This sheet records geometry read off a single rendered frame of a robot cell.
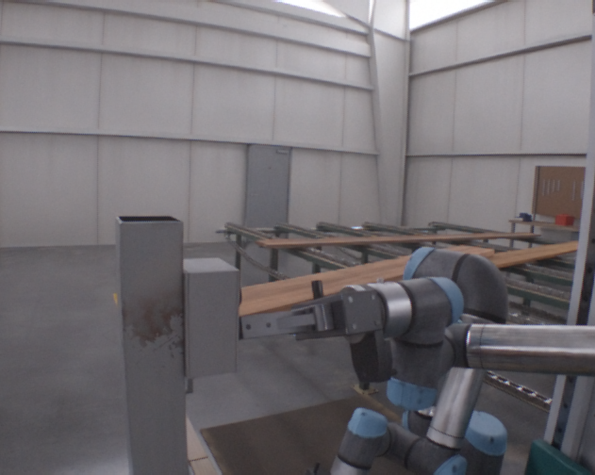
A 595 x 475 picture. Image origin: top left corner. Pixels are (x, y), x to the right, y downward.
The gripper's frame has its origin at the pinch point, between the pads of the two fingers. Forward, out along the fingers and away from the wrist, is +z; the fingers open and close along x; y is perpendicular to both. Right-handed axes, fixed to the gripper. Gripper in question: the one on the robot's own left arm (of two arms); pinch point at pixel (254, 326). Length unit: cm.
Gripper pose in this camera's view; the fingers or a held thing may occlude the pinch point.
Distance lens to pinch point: 50.0
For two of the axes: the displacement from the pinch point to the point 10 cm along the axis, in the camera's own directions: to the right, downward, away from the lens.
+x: 4.5, -2.5, -8.6
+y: -1.3, -9.7, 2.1
